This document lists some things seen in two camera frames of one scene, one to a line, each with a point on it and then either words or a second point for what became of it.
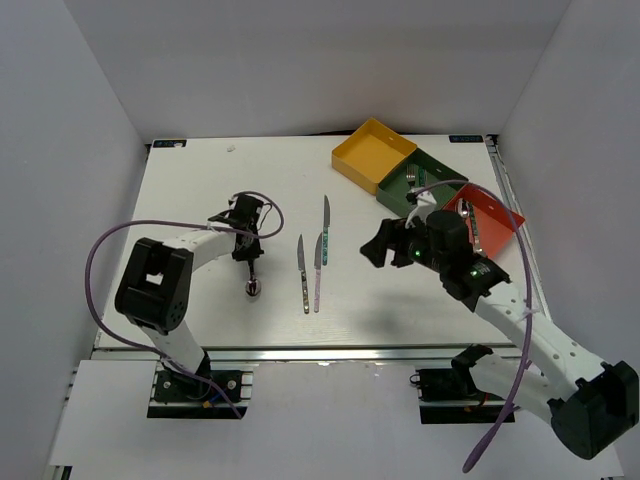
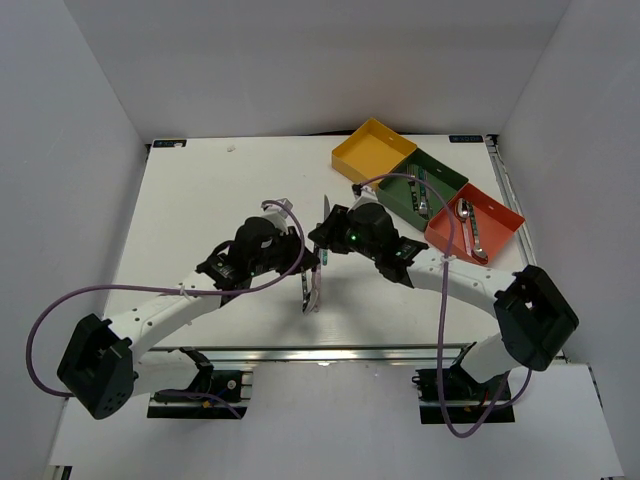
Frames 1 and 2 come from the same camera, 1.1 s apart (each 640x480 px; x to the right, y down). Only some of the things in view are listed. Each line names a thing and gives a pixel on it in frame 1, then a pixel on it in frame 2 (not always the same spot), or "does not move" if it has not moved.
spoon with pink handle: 463,208 does not move
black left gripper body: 254,251 -> 282,251
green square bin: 418,170 does not move
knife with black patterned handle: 301,268 does not move
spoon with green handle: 474,224 does not move
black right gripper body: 411,245 -> 342,234
